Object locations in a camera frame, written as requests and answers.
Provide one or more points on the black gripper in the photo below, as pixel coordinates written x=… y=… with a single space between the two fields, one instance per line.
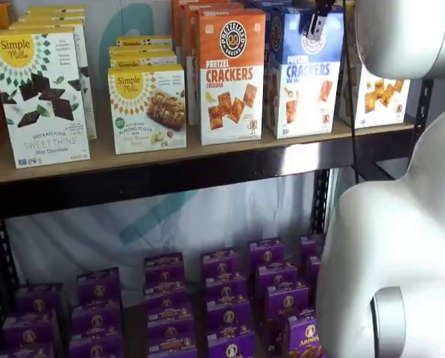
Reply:
x=324 y=3

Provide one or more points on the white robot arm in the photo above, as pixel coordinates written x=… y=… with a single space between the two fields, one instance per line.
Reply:
x=393 y=231

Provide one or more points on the blue white pretzel crackers box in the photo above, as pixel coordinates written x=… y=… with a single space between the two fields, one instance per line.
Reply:
x=308 y=93
x=267 y=4

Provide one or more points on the white yellow pretzel crackers box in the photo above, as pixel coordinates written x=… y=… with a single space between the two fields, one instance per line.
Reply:
x=382 y=100

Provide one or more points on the orange cheddar pretzel crackers box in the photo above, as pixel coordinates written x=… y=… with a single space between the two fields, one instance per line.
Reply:
x=176 y=22
x=229 y=112
x=189 y=56

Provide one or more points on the Simple Mills almond bars box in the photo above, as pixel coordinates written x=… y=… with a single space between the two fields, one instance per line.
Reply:
x=140 y=50
x=144 y=59
x=144 y=41
x=147 y=127

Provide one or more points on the purple Annie's snack box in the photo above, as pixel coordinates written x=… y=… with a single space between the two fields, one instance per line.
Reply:
x=287 y=302
x=304 y=339
x=227 y=315
x=314 y=270
x=267 y=253
x=170 y=322
x=97 y=285
x=311 y=246
x=276 y=276
x=39 y=298
x=164 y=270
x=221 y=263
x=166 y=296
x=30 y=328
x=226 y=287

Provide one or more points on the Simple Mills Sweet Thins box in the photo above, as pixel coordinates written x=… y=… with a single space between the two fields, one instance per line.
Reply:
x=39 y=112
x=86 y=93
x=54 y=10
x=50 y=18

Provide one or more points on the wooden shelf board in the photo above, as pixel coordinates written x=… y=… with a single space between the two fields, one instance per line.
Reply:
x=103 y=164
x=134 y=335

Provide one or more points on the purple Annie's hidden veggies box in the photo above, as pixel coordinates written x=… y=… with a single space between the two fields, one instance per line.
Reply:
x=231 y=347

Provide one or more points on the purple Annie's box orange label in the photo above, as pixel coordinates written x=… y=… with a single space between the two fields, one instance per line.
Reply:
x=171 y=348

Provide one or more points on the purple Annie's chocolate bunnies box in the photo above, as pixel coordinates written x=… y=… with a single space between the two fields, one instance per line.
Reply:
x=95 y=348
x=96 y=318

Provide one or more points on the purple Annie's box teal label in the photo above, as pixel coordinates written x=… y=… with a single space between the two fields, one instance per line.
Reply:
x=30 y=351

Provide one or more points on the black metal shelf frame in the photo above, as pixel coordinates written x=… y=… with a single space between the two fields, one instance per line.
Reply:
x=170 y=190

